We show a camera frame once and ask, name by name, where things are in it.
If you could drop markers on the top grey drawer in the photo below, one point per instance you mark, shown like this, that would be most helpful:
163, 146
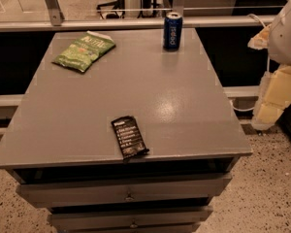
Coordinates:
51, 195

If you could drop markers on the black office chair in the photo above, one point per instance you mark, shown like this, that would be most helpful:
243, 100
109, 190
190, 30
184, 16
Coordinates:
111, 9

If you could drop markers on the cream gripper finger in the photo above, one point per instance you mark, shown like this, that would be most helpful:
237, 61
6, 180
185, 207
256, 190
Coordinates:
274, 97
261, 40

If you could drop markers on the grey drawer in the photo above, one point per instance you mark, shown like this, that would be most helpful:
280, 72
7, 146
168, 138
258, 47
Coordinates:
51, 195
131, 219

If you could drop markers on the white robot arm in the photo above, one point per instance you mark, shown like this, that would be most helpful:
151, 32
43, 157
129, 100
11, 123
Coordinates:
279, 49

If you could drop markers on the grey metal railing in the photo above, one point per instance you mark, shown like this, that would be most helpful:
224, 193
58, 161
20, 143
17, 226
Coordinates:
141, 23

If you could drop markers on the grey drawer cabinet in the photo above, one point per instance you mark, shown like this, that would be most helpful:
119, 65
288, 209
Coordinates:
61, 132

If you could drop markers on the black rxbar chocolate bar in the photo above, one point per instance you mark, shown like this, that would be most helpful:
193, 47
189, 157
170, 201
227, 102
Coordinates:
129, 137

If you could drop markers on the blue pepsi can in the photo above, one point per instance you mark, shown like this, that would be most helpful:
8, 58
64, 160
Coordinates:
172, 31

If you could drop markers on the green chip bag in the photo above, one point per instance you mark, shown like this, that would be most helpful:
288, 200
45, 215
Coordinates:
84, 51

